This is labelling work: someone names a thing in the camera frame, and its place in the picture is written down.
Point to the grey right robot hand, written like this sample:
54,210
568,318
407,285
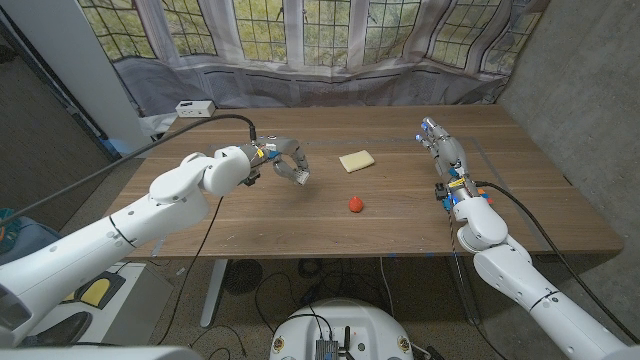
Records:
450,152

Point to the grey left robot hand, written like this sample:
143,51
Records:
285,147

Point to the small matchbox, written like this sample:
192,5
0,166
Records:
302,177

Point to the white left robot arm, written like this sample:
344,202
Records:
100,240

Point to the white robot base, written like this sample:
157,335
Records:
360,325

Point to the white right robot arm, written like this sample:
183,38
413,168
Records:
515,275

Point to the yellow sponge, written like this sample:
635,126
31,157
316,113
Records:
357,161

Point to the red toy strawberry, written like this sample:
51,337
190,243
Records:
355,204

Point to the white power strip box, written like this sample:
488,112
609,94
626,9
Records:
195,108

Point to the multicoloured puzzle cube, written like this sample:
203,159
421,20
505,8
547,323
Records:
490,200

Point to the printed window backdrop cloth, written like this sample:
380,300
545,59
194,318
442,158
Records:
320,50

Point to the black round fan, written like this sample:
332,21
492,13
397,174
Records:
242,276

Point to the metal table leg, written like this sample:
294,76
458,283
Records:
462,300
215,290

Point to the grey electronics module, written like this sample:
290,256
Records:
326,350

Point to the white pedal platform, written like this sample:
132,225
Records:
145,305

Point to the white pillar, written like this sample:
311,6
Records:
75,65

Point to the black yellow foot pedal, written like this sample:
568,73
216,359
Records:
97,291

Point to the white robot torso edge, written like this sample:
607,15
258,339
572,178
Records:
100,354

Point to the blue seat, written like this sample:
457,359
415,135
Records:
22,240

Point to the person's black shoe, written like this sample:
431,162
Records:
65,330

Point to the teal knitted item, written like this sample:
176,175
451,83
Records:
5,225

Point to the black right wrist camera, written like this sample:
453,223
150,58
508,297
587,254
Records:
441,191

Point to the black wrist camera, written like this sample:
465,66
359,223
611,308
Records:
441,191
251,177

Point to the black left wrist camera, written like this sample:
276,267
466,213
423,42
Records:
251,177

